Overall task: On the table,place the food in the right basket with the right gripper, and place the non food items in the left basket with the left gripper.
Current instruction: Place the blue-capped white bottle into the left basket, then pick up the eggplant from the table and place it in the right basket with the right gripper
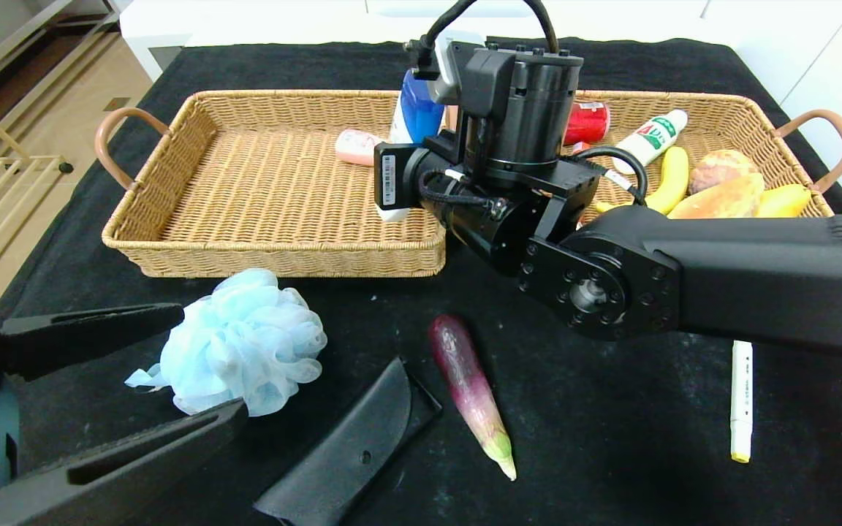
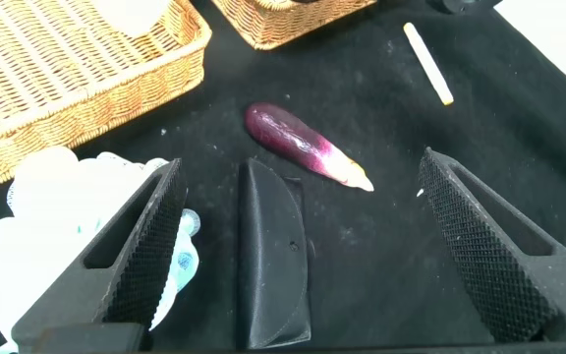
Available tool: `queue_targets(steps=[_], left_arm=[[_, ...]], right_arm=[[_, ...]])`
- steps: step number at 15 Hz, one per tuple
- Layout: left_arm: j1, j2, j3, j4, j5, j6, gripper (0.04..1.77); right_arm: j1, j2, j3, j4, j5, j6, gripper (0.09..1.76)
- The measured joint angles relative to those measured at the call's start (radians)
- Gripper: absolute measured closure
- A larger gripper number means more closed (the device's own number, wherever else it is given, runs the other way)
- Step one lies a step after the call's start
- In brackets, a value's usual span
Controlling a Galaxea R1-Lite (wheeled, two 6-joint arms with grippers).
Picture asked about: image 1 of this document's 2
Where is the light blue bath pouf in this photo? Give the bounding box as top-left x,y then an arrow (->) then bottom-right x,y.
125,268 -> 328,417

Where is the yellow mango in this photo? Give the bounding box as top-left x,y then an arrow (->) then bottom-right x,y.
754,184 -> 812,218

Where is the black tablecloth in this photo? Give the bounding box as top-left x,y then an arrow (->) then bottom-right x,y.
0,37 -> 842,526

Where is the purple eggplant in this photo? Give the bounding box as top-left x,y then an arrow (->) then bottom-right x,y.
429,314 -> 517,481

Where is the long bread loaf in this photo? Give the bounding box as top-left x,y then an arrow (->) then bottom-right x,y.
666,173 -> 765,220

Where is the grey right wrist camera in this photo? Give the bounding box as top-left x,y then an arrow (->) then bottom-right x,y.
410,33 -> 488,103

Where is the black cable with white tag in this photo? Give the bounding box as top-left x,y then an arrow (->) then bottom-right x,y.
574,146 -> 648,207

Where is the rectangular wicker basket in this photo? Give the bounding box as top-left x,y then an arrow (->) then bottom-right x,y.
567,89 -> 842,220
94,90 -> 462,280

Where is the small pink bottle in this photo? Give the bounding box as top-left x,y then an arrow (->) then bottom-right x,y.
335,129 -> 385,167

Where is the red drink can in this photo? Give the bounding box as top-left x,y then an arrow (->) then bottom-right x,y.
564,101 -> 610,145

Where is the beige wooden rack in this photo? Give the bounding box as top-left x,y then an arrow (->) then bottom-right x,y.
0,84 -> 77,306

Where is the black leather glasses case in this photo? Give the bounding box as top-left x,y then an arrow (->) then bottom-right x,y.
254,357 -> 444,526

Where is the white marker with yellow cap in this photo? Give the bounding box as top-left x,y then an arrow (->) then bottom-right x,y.
729,340 -> 754,464

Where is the round bread roll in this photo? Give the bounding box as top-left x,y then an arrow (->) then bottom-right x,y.
688,150 -> 758,197

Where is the grey and brown shelf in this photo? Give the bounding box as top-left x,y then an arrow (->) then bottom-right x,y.
0,0 -> 126,169

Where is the thick black camera cable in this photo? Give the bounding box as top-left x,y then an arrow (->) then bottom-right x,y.
404,0 -> 561,81

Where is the white bottle with blue cap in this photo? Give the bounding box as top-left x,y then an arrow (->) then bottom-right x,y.
376,68 -> 447,223

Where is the yellow banana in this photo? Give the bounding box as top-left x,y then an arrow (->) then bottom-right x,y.
595,146 -> 689,216

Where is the black braided cable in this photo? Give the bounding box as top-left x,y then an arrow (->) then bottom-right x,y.
421,169 -> 502,220

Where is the white bottle with green label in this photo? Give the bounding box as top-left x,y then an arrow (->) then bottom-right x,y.
611,110 -> 689,176

